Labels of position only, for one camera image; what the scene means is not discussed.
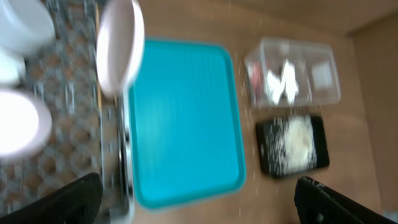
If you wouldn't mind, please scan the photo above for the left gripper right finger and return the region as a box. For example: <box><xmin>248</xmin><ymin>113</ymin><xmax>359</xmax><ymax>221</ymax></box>
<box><xmin>294</xmin><ymin>176</ymin><xmax>395</xmax><ymax>224</ymax></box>

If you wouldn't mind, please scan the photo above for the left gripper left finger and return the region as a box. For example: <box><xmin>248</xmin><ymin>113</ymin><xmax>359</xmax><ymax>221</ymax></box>
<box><xmin>1</xmin><ymin>172</ymin><xmax>103</xmax><ymax>224</ymax></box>

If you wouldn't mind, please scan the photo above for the small white plate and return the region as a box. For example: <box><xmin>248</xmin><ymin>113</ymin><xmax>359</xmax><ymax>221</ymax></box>
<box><xmin>1</xmin><ymin>89</ymin><xmax>52</xmax><ymax>159</ymax></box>

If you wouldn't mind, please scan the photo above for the white paper napkin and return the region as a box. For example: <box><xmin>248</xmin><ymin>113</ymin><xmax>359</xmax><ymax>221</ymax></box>
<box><xmin>282</xmin><ymin>60</ymin><xmax>299</xmax><ymax>105</ymax></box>

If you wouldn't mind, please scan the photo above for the red snack wrapper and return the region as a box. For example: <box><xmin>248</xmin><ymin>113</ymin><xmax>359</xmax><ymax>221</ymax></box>
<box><xmin>250</xmin><ymin>62</ymin><xmax>263</xmax><ymax>98</ymax></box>

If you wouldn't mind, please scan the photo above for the large white plate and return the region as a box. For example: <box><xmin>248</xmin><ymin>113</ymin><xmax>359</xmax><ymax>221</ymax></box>
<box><xmin>96</xmin><ymin>0</ymin><xmax>145</xmax><ymax>98</ymax></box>

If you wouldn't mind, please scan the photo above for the wooden chopstick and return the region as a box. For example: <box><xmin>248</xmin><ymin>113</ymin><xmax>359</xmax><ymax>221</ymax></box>
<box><xmin>95</xmin><ymin>4</ymin><xmax>103</xmax><ymax>113</ymax></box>

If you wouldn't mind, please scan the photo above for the grey bowl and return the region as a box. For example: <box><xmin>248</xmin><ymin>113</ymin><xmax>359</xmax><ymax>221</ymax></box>
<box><xmin>1</xmin><ymin>0</ymin><xmax>55</xmax><ymax>57</ymax></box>

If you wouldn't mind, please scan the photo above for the pile of white rice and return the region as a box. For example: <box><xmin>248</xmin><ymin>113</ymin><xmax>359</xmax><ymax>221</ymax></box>
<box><xmin>266</xmin><ymin>116</ymin><xmax>317</xmax><ymax>177</ymax></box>

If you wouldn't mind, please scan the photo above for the black plastic tray bin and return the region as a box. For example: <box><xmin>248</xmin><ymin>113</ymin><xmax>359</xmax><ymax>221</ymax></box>
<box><xmin>255</xmin><ymin>115</ymin><xmax>330</xmax><ymax>179</ymax></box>

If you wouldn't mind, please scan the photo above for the grey plastic dish rack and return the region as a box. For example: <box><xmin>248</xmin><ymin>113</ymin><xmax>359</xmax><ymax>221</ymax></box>
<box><xmin>1</xmin><ymin>1</ymin><xmax>135</xmax><ymax>223</ymax></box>

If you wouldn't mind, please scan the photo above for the teal plastic serving tray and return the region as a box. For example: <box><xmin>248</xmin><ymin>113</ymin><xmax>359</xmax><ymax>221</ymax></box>
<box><xmin>128</xmin><ymin>39</ymin><xmax>246</xmax><ymax>210</ymax></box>

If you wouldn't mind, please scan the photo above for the clear plastic container bin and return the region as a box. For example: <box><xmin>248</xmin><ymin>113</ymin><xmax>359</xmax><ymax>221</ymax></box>
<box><xmin>244</xmin><ymin>37</ymin><xmax>341</xmax><ymax>108</ymax></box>

